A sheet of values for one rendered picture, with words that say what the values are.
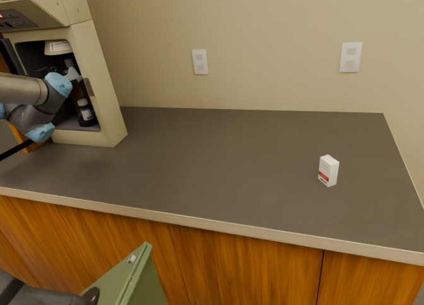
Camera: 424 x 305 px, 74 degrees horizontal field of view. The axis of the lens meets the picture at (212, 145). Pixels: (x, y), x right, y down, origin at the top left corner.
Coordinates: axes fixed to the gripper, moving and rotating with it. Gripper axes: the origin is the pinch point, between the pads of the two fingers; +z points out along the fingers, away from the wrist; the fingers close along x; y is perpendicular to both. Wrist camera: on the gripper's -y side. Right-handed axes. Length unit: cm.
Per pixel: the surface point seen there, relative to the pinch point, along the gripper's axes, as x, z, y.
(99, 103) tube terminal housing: -13.8, -6.2, -8.0
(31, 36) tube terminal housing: 4.6, -6.9, 17.1
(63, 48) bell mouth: -4.1, -3.8, 11.9
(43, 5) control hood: -13.8, -14.8, 26.1
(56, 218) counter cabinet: -1, -34, -43
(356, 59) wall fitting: -105, 36, -6
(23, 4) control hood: -9.2, -17.1, 27.3
